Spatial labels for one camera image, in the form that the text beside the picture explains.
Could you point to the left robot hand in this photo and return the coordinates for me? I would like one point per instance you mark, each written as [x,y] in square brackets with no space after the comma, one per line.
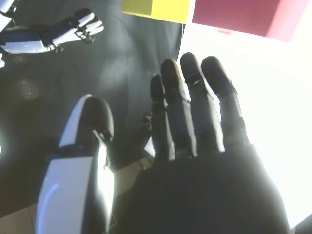
[195,195]

